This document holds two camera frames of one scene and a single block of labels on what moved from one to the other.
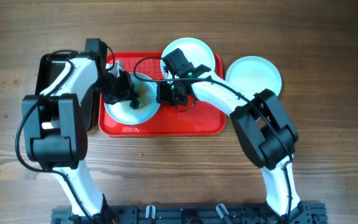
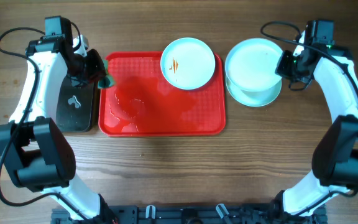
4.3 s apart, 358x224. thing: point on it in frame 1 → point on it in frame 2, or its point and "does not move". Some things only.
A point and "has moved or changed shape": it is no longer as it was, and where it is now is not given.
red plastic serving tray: x=169 y=121 does not move
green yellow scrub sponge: x=134 y=104 has moved or changed shape
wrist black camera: x=97 y=50 → x=58 y=25
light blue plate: x=255 y=73 has moved or changed shape
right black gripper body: x=169 y=93 → x=289 y=66
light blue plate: x=146 y=93 → x=250 y=65
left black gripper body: x=115 y=86 → x=88 y=66
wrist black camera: x=176 y=63 → x=322 y=31
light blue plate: x=194 y=50 does not move
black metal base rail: x=309 y=213 does not move
